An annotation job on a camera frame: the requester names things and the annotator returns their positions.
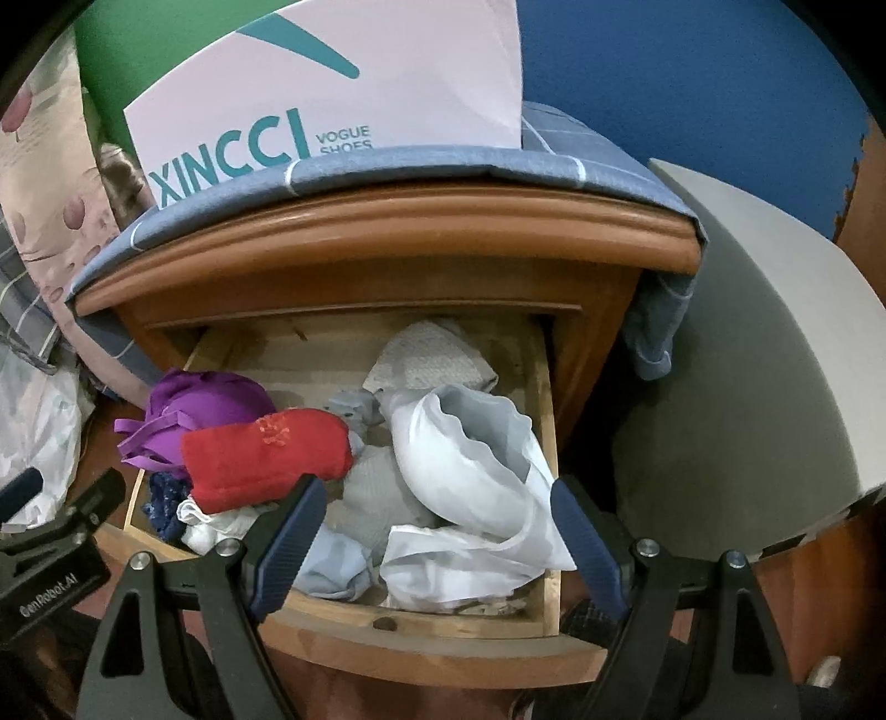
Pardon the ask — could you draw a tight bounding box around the grey floral sock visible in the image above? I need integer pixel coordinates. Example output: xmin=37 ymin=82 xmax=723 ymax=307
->
xmin=325 ymin=388 xmax=389 ymax=444

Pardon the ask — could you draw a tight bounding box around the white box with teal print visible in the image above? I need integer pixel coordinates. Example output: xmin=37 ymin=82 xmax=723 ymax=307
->
xmin=123 ymin=0 xmax=523 ymax=209

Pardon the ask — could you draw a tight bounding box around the grey knit underwear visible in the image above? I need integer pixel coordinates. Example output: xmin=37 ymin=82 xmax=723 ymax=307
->
xmin=325 ymin=443 xmax=437 ymax=569

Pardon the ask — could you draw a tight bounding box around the white textured underwear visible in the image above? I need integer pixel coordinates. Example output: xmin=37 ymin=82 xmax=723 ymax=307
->
xmin=362 ymin=320 xmax=499 ymax=395

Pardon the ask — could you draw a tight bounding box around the grey checked cloth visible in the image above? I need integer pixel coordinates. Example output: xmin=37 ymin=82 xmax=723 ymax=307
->
xmin=0 ymin=208 xmax=63 ymax=375

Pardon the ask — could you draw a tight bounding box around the red underwear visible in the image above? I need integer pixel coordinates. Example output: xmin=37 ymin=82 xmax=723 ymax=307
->
xmin=180 ymin=408 xmax=356 ymax=517

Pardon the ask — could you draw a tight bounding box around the light blue sock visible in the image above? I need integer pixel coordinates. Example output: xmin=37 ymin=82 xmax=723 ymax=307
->
xmin=294 ymin=522 xmax=378 ymax=603

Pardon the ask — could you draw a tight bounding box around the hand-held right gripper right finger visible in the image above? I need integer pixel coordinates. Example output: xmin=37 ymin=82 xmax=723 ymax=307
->
xmin=550 ymin=476 xmax=807 ymax=720

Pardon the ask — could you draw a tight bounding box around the wooden nightstand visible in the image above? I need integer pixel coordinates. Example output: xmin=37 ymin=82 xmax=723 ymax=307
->
xmin=73 ymin=183 xmax=703 ymax=472

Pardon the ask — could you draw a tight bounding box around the large white sheer cloth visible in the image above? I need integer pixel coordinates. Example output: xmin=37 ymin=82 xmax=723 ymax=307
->
xmin=379 ymin=384 xmax=579 ymax=614

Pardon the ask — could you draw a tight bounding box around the floral pillow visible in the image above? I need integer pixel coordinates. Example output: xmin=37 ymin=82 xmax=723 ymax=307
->
xmin=0 ymin=28 xmax=157 ymax=403

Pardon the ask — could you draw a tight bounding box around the blue checked cloth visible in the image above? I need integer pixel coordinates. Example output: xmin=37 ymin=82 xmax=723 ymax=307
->
xmin=65 ymin=100 xmax=710 ymax=382

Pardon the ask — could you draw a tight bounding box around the purple underwear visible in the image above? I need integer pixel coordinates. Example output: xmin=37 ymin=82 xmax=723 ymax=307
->
xmin=114 ymin=370 xmax=278 ymax=479

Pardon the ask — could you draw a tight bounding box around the white rolled sock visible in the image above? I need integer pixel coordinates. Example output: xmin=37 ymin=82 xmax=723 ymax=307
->
xmin=176 ymin=495 xmax=278 ymax=555

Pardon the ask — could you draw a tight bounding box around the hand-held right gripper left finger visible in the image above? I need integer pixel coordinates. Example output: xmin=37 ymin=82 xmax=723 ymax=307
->
xmin=83 ymin=472 xmax=329 ymax=720

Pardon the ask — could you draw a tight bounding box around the navy lace underwear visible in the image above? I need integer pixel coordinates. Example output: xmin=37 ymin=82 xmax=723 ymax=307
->
xmin=142 ymin=471 xmax=195 ymax=544

